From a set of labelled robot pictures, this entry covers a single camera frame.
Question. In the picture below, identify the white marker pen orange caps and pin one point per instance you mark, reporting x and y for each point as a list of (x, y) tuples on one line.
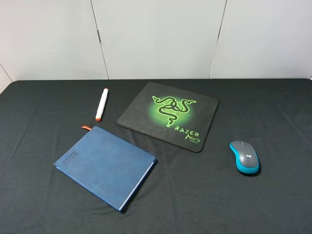
[(101, 105)]

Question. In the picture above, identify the grey blue wireless mouse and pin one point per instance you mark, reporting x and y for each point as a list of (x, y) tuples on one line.
[(246, 158)]

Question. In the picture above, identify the black green Razer mouse pad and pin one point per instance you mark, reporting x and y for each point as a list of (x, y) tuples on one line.
[(176, 116)]

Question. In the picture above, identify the blue hardcover notebook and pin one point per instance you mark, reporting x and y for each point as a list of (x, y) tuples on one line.
[(107, 166)]

